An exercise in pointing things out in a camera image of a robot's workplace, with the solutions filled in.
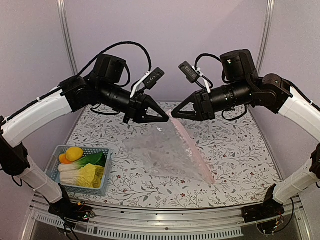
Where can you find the green bok choy toy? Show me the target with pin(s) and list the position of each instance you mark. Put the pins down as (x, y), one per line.
(93, 159)

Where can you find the aluminium frame post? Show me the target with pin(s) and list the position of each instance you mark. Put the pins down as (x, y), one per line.
(268, 19)
(61, 6)

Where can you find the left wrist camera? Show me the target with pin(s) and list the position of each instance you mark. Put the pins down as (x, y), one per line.
(147, 82)

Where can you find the yellow napa cabbage toy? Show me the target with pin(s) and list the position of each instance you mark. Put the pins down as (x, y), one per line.
(89, 176)

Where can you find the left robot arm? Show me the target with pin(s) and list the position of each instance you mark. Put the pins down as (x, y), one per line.
(100, 86)

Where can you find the clear pink zip top bag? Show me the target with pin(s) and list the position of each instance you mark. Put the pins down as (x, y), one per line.
(167, 150)

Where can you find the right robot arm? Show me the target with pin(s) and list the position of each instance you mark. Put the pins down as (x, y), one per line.
(242, 87)

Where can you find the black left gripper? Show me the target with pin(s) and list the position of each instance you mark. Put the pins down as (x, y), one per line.
(136, 109)

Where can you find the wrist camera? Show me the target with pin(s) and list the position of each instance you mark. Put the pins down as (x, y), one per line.
(147, 82)
(195, 76)

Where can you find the right rear aluminium frame post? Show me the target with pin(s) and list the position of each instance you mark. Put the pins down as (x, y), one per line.
(268, 19)

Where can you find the yellow lemon toy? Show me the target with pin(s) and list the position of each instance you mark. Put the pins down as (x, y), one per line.
(74, 153)

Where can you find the orange mango toy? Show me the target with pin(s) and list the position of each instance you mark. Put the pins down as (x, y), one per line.
(63, 159)

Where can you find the front aluminium table rail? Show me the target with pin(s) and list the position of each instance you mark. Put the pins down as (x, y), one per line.
(118, 222)

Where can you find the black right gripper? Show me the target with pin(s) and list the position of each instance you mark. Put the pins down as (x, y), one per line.
(200, 113)

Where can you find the floral patterned table mat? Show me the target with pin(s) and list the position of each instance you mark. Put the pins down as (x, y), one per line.
(232, 147)

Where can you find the light blue plastic basket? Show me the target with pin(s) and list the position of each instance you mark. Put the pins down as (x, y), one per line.
(53, 173)

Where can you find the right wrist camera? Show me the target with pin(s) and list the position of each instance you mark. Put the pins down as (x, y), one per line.
(195, 76)

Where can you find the left rear aluminium frame post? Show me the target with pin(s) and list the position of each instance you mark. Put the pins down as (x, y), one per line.
(61, 6)

